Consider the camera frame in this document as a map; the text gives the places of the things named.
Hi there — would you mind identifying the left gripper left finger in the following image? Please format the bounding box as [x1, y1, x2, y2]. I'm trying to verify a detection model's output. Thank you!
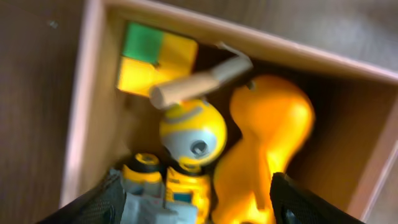
[38, 174, 126, 224]

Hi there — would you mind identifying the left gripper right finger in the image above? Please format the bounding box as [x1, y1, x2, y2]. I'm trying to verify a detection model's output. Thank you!
[270, 172, 364, 224]

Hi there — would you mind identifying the yellow grey toy truck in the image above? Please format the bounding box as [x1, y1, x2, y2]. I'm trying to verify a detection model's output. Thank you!
[120, 153, 211, 224]

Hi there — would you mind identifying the orange toy dinosaur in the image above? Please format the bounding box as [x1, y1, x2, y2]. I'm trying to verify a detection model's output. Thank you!
[211, 75, 315, 223]

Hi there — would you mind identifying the yellow ball with eyes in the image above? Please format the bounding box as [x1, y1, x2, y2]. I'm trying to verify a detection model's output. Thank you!
[159, 100, 227, 173]

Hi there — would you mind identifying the white rattle drum toy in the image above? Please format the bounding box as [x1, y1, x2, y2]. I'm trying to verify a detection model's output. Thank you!
[149, 42, 253, 109]

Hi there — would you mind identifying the colourful puzzle cube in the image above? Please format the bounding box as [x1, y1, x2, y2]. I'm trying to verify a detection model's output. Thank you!
[116, 22, 198, 97]

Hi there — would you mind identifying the pink cardboard box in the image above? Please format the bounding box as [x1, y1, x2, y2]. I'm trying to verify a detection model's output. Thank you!
[60, 0, 397, 223]

